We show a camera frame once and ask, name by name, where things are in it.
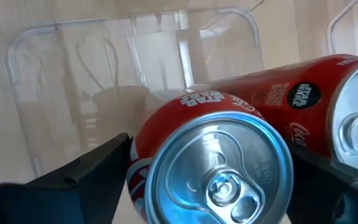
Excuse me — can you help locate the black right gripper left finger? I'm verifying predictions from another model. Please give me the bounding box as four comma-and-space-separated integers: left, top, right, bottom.
0, 133, 134, 224

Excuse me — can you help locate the red Coca-Cola can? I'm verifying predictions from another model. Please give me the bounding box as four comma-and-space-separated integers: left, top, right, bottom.
194, 53, 358, 187
126, 90, 295, 224

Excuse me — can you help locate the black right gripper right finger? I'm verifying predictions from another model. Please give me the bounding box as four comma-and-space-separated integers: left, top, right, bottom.
286, 144, 358, 224

